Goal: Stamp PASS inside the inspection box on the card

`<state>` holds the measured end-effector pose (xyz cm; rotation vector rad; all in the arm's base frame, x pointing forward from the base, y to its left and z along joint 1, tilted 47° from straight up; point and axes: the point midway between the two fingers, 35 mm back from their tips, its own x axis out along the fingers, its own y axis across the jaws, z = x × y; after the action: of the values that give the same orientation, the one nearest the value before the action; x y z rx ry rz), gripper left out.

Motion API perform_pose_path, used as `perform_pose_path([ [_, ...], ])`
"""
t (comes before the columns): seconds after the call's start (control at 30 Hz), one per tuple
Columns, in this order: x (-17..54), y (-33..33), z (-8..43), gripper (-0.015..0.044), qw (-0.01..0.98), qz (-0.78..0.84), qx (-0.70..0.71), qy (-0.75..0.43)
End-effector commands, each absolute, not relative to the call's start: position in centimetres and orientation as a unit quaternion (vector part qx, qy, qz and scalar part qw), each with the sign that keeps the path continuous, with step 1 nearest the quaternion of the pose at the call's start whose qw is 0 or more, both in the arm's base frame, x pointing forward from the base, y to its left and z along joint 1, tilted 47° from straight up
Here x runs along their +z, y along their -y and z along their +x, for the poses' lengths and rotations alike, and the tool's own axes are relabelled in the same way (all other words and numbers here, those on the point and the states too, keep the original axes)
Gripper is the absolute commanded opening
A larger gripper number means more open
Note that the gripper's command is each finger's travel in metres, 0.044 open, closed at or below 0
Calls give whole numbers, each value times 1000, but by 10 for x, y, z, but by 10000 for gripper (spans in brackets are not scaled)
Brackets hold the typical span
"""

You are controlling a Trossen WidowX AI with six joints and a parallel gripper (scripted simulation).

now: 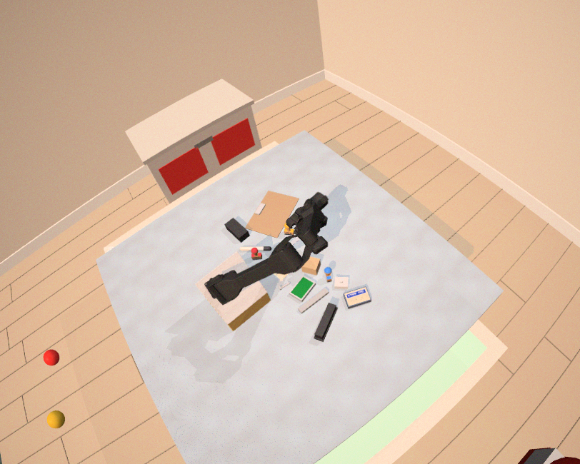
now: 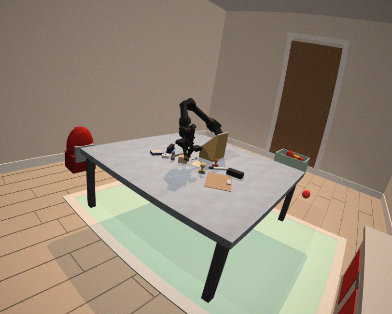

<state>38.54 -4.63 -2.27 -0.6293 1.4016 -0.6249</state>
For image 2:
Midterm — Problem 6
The cream card taped to table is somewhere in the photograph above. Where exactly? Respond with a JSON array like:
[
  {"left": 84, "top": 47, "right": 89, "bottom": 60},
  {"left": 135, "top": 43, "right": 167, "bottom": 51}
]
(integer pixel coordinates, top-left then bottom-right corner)
[{"left": 190, "top": 160, "right": 203, "bottom": 167}]

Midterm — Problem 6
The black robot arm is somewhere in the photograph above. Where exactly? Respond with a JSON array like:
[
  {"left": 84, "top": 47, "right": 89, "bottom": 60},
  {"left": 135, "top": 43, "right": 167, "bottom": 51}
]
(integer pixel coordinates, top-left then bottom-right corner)
[{"left": 178, "top": 98, "right": 223, "bottom": 147}]

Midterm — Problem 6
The peach stamp pad tin with blue label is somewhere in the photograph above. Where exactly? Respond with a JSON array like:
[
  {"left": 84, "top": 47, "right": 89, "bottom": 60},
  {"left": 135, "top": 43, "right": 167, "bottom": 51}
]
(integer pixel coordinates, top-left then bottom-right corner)
[{"left": 150, "top": 150, "right": 164, "bottom": 156}]

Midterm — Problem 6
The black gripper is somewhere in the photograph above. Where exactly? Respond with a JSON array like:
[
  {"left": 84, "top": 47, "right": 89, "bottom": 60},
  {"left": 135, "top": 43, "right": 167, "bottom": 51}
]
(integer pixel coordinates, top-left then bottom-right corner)
[{"left": 175, "top": 136, "right": 202, "bottom": 158}]

